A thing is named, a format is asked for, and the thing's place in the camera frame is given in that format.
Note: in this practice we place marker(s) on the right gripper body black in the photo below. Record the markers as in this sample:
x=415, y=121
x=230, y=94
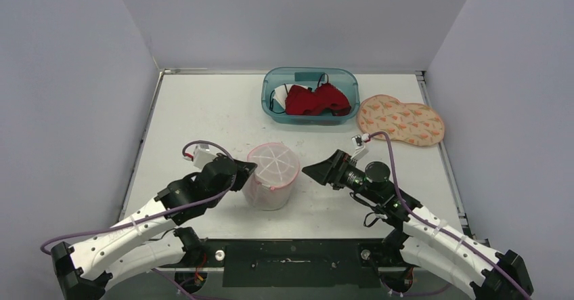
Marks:
x=336, y=169

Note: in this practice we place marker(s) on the red bra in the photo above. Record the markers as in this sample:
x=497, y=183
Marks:
x=302, y=101

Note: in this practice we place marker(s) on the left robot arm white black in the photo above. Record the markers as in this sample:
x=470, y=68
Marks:
x=151, y=237

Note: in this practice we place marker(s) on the floral mesh laundry bag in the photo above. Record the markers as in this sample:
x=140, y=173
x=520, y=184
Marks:
x=412, y=123

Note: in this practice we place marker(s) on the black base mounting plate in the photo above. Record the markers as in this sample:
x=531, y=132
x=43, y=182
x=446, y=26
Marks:
x=292, y=263

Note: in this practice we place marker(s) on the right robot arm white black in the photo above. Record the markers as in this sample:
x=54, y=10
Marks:
x=423, y=239

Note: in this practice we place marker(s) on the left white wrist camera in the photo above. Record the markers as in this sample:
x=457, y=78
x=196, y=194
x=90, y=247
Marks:
x=202, y=156

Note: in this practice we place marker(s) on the teal plastic bin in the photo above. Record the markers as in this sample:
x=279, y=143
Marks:
x=278, y=81

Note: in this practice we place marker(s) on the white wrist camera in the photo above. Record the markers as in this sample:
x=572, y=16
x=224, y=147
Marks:
x=202, y=156
x=360, y=142

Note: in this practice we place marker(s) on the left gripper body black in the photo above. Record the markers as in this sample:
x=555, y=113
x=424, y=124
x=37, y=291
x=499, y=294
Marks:
x=215, y=201

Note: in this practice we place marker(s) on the pink round mesh laundry bag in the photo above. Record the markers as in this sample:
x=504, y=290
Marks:
x=270, y=186

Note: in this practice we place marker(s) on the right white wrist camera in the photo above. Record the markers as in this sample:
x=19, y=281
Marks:
x=360, y=142

